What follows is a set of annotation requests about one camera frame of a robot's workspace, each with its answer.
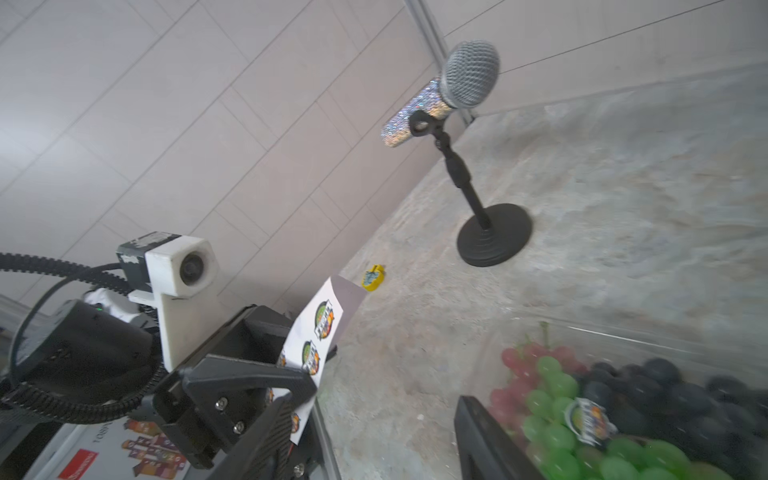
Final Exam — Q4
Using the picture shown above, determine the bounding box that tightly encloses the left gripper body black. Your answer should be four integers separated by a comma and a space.
146, 304, 337, 480

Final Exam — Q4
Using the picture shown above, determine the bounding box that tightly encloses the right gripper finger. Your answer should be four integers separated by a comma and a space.
454, 396, 528, 479

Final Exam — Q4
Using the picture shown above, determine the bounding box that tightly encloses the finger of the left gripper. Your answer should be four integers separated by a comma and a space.
182, 355, 317, 479

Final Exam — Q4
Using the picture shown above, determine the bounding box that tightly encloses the round fruit sticker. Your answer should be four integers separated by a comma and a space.
564, 398, 619, 447

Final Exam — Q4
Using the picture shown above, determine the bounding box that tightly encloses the white sticker sheet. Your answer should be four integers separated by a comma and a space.
266, 275, 368, 445

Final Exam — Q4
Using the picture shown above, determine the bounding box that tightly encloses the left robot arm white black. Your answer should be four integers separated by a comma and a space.
1, 236, 354, 479

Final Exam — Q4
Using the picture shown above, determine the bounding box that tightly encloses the white toy block bucket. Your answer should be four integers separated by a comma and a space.
25, 417, 191, 480

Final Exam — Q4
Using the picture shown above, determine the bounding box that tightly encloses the clear grape box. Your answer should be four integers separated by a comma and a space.
468, 317, 767, 479

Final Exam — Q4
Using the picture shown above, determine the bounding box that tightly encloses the yellow round toy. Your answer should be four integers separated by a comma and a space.
361, 264, 386, 292

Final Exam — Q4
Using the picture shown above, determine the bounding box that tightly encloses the black microphone stand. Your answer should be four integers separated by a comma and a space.
408, 110, 533, 267

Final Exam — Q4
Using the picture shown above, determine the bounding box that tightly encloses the glitter microphone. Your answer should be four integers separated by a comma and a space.
381, 40, 501, 148

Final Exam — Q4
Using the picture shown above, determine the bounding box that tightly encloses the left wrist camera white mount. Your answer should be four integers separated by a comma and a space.
116, 231, 229, 372

